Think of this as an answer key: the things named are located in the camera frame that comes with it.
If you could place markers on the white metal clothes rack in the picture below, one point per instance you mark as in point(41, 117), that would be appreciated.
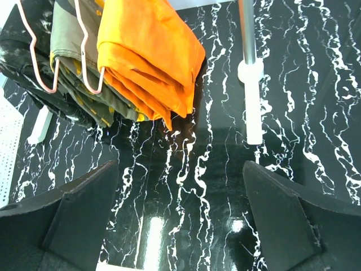
point(250, 70)

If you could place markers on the black white splatter trousers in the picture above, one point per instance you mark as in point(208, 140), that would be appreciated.
point(16, 61)

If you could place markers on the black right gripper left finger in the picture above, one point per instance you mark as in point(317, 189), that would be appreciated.
point(61, 229)

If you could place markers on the white plastic laundry basket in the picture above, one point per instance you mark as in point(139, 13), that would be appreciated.
point(11, 126)

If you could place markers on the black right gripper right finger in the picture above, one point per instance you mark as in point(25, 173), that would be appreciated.
point(300, 228)

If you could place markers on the camouflage yellow olive trousers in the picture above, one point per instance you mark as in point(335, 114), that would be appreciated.
point(74, 34)

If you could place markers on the orange trousers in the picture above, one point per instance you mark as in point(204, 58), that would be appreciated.
point(150, 56)

